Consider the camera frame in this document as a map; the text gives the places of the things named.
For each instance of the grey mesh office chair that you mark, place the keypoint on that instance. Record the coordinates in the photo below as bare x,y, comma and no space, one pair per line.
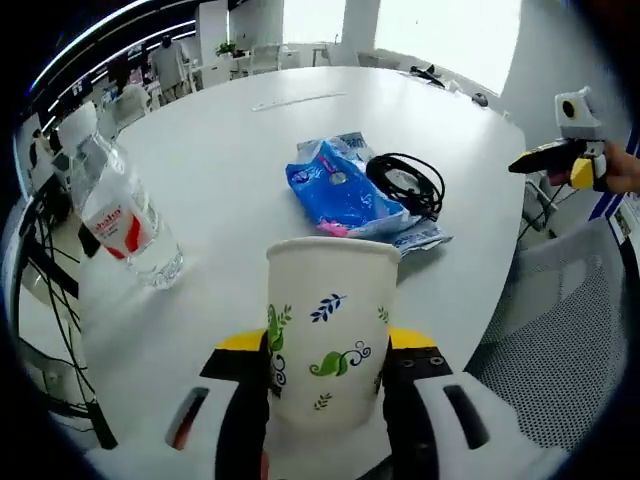
550,350

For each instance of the leaf print paper cup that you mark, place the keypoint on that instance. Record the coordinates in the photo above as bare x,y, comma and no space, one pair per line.
330,300

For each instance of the white table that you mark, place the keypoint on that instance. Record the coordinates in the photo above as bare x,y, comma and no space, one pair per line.
225,165

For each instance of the person's right hand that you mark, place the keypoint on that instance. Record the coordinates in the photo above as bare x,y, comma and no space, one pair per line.
622,172

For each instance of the white blue printed bag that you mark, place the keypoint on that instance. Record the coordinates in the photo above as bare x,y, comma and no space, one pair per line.
420,235

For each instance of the white blue display board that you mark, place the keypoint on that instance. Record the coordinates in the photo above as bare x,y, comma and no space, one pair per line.
607,205

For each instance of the person's left hand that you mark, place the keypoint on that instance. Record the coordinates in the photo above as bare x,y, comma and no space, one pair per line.
265,465

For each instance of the small black device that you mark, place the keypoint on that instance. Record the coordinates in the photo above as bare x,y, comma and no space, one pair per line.
479,99

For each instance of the green potted plant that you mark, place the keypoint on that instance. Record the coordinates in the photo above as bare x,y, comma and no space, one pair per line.
226,49

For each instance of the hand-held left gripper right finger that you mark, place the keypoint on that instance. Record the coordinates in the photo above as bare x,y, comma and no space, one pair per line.
415,400

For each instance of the white mesh office chair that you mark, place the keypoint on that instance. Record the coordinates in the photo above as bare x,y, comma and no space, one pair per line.
265,57

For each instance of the clear plastic water bottle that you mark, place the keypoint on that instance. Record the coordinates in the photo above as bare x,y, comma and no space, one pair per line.
120,200

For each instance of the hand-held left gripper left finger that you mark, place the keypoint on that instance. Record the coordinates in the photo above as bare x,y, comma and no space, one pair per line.
240,400

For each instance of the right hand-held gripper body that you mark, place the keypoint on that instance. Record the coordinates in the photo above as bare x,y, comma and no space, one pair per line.
580,117

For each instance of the blue plastic packet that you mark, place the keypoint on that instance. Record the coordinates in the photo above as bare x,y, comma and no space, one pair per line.
340,195

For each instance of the black gadget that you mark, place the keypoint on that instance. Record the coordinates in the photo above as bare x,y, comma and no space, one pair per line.
427,73

